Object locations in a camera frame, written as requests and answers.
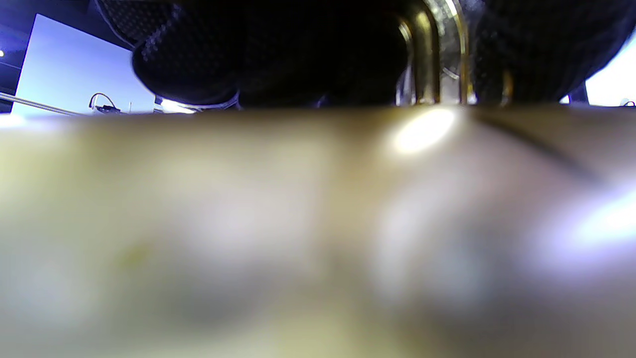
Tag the person's left hand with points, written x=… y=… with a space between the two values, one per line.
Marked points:
x=278 y=49

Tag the yellow plastic pitcher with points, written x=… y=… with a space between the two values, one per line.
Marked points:
x=298 y=223

